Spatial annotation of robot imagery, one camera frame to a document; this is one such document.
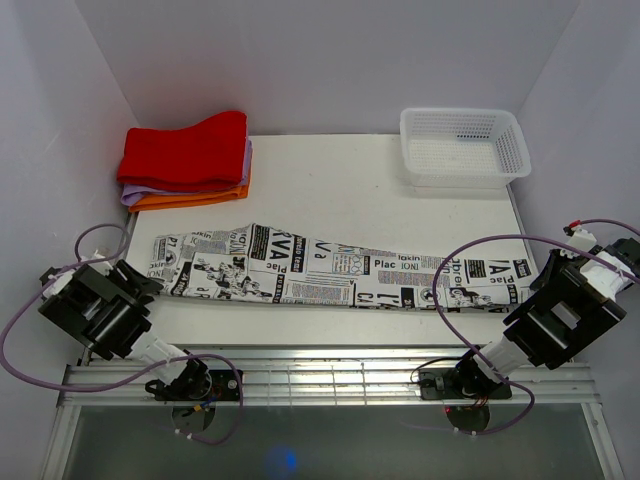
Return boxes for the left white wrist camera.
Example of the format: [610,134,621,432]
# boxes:
[81,249,113,276]

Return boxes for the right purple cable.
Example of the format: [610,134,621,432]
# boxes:
[399,217,639,437]

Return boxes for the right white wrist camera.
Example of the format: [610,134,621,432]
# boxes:
[563,220,597,256]

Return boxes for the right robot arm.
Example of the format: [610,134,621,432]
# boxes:
[451,232,639,398]

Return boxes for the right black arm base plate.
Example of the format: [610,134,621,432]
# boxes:
[415,366,512,401]

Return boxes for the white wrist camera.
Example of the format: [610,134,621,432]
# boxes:
[563,220,597,256]
[81,249,113,276]

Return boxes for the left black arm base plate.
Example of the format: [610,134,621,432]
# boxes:
[145,369,240,403]

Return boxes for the white perforated plastic basket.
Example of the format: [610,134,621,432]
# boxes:
[400,107,532,189]

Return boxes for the aluminium frame rails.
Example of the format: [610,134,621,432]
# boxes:
[57,294,601,409]

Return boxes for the orange folded trousers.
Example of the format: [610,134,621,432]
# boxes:
[121,180,250,213]

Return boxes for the red folded trousers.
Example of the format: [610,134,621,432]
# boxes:
[117,111,248,192]

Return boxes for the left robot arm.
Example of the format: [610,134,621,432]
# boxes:
[39,260,213,401]

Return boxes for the lilac folded trousers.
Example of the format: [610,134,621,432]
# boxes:
[120,140,253,212]

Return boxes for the purple cable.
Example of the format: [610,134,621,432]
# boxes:
[399,217,639,437]
[0,223,246,446]

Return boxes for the newspaper print trousers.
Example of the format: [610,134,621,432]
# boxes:
[148,223,533,310]

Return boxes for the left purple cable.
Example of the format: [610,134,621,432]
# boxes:
[0,223,246,446]

